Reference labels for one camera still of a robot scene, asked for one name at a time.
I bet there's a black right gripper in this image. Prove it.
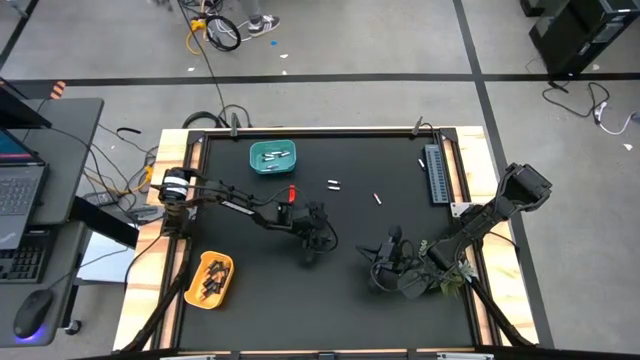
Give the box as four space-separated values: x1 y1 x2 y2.
355 225 411 294

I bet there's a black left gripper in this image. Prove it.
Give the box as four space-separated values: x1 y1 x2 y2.
292 202 334 265

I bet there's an artificial succulent plant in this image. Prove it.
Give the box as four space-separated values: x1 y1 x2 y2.
417 239 476 299

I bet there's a silver mounting plate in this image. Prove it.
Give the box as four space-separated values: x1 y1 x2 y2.
448 200 475 219

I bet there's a teal plastic bin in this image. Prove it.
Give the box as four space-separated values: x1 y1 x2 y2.
248 139 298 175

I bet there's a yellow plastic bin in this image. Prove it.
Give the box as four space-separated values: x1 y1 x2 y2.
183 250 235 310

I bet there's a white panel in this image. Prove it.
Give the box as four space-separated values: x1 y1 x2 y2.
77 230 137 284

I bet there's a grey power strip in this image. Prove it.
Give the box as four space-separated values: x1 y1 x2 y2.
82 191 121 207

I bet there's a person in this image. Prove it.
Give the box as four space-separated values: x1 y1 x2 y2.
239 0 281 38

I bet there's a dark grey desk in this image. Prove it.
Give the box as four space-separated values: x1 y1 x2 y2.
0 219 95 350
0 97 105 227

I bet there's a black computer mouse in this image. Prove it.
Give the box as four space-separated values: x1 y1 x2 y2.
13 288 55 340

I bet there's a black keyboard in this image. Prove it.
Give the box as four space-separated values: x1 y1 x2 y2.
0 243 47 285

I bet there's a black computer tower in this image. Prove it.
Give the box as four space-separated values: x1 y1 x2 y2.
519 0 640 76

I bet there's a black laptop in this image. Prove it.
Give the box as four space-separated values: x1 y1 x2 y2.
0 127 50 251

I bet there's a black computer monitor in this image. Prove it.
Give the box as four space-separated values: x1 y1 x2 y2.
0 77 53 131

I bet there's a black diagonal frame strut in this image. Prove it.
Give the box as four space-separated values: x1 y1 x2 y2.
122 238 192 352
467 277 534 349

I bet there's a black cable bundle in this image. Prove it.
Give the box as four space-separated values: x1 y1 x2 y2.
180 103 252 130

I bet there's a long black floor cable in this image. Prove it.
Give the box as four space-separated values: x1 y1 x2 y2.
177 0 229 121

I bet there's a coiled black cable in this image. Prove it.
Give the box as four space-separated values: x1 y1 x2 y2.
203 14 242 53

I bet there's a black looped power cable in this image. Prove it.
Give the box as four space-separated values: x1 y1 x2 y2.
541 79 612 120

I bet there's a yellow cable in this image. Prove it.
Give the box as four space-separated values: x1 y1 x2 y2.
183 18 207 57

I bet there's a white power adapter cable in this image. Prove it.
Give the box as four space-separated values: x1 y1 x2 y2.
592 99 640 136

